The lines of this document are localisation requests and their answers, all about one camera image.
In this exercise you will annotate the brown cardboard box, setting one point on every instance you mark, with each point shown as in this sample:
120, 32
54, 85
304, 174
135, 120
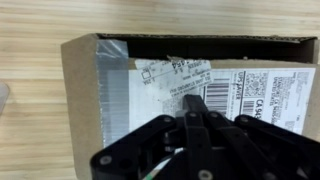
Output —
117, 83

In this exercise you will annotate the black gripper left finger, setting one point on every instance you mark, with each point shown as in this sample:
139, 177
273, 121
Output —
135, 155

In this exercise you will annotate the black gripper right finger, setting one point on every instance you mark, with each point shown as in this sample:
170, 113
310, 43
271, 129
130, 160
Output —
262, 151

